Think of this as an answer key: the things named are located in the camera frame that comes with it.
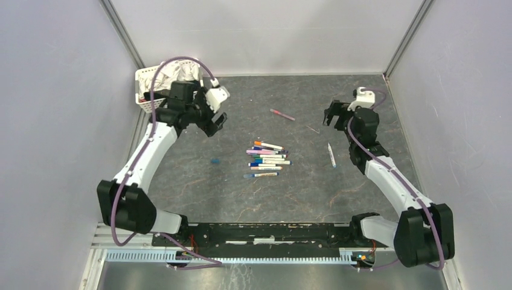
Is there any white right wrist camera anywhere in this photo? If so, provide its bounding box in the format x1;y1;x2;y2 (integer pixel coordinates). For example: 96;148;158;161
347;87;376;111

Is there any clear capped blue marker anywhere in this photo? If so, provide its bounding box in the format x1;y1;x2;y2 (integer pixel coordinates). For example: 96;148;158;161
243;172;279;178

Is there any green capped marker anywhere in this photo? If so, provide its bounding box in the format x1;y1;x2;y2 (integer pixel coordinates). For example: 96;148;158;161
254;158;292;165

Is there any orange capped white marker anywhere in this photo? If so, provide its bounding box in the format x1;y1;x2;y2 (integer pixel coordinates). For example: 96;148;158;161
254;141;284;150

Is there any white crumpled cloth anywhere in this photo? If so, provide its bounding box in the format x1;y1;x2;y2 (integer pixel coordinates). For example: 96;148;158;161
135;60;203;98

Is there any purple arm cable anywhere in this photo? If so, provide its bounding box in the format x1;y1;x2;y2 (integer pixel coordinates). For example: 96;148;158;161
346;88;446;272
110;56;223;271

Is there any white plastic basket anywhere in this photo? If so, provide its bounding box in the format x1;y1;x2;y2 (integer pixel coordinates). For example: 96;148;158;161
135;73;200;113

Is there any navy capped white marker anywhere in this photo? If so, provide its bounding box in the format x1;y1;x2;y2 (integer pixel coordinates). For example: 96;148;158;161
248;163;277;167

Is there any white slotted cable duct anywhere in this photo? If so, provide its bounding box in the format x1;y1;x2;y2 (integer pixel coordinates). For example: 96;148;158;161
104;250;357;265

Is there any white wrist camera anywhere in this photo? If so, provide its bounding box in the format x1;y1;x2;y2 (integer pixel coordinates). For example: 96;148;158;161
347;87;376;111
205;78;230;113

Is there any peach capped marker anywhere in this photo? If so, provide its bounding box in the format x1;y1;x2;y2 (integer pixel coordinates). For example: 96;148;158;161
250;166;283;170

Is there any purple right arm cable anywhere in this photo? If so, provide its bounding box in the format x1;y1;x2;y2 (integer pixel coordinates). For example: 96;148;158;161
346;88;446;272

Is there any red capped pink marker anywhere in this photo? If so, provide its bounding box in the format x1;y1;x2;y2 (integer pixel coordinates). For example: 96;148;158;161
269;109;296;121

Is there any pink highlighter marker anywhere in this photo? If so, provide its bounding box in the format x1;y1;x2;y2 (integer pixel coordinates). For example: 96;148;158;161
246;150;278;155

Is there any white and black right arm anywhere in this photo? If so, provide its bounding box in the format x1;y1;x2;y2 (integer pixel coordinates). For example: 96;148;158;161
323;100;455;268

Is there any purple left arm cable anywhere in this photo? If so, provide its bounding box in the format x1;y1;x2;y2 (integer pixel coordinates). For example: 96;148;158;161
110;56;223;271

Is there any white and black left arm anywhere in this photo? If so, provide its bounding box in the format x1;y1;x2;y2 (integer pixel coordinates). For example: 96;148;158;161
97;81;230;246

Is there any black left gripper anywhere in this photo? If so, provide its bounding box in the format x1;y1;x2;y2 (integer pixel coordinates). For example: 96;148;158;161
185;88;228;138

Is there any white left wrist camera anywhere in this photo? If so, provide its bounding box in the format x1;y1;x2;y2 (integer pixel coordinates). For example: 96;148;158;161
205;78;230;113

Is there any blue capped white marker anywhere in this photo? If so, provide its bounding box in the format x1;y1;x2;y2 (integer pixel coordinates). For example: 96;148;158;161
327;143;337;168

